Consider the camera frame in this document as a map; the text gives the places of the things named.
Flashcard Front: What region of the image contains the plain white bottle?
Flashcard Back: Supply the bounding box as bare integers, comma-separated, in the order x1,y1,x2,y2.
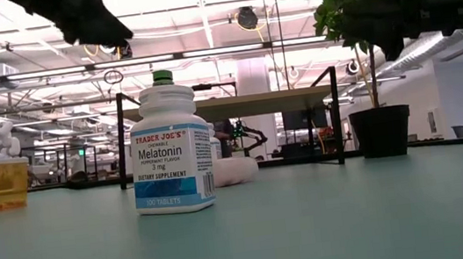
211,154,262,189

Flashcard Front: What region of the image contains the white Trader Joe's melatonin bottle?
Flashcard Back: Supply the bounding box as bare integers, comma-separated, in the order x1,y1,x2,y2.
121,80,220,219

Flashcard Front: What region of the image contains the green plant in black pot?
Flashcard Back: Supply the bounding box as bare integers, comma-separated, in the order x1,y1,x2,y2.
310,0,443,165

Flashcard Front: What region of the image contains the white bottle blue-striped label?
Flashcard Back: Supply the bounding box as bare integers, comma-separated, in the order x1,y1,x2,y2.
206,120,225,163

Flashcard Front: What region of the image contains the person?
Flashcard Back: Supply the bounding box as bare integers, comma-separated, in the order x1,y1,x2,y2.
211,118,238,160

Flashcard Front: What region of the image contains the black ring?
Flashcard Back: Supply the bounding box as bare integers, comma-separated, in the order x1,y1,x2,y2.
101,68,126,87

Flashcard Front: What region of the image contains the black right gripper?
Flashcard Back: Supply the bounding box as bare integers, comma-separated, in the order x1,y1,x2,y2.
339,0,463,68

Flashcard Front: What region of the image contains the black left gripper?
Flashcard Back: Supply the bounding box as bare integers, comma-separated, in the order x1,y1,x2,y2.
5,0,136,60

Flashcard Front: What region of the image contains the dark background monitor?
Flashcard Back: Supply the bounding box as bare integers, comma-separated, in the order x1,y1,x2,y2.
281,106,329,133

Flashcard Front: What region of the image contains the amber pill bottle white cap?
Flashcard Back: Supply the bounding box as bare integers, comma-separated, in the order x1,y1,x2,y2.
0,154,35,212

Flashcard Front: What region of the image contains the wooden shelf black metal frame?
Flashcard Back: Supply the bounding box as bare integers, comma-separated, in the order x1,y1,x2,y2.
109,66,348,192

